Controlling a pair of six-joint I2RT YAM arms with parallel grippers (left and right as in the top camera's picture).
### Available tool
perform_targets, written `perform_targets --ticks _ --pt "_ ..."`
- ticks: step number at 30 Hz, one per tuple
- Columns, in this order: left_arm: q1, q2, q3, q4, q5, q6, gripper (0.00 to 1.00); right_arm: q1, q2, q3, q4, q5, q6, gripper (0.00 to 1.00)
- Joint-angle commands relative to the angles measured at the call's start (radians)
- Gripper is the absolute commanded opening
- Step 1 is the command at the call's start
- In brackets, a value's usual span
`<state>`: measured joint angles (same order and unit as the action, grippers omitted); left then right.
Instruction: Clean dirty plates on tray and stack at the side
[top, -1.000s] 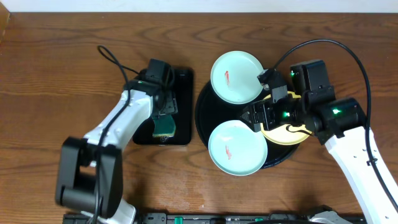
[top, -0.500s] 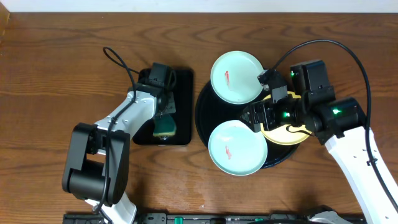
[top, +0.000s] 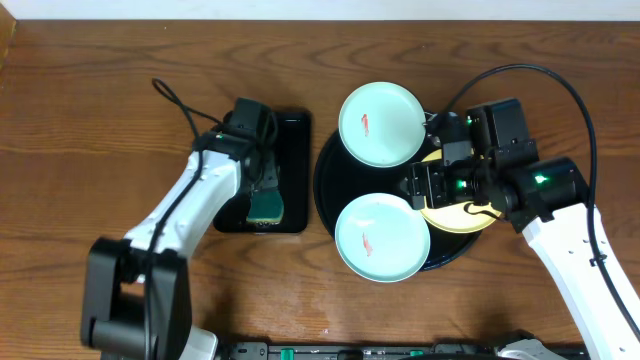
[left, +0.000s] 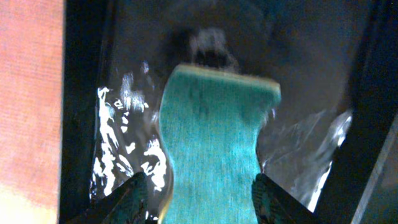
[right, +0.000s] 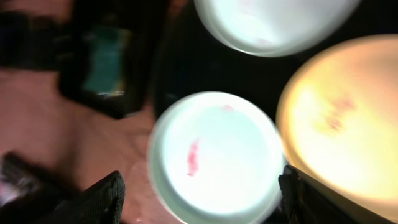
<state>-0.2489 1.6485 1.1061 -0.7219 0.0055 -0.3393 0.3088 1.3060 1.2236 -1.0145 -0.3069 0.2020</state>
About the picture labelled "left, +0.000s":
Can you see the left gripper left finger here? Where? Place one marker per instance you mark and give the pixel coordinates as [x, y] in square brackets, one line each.
[125, 205]

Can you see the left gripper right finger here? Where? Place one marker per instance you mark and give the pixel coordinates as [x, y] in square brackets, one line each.
[273, 205]

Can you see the green scouring sponge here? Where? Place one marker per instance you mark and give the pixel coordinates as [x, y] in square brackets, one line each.
[209, 123]

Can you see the black rectangular tray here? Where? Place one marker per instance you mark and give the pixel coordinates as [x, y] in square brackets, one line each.
[331, 142]

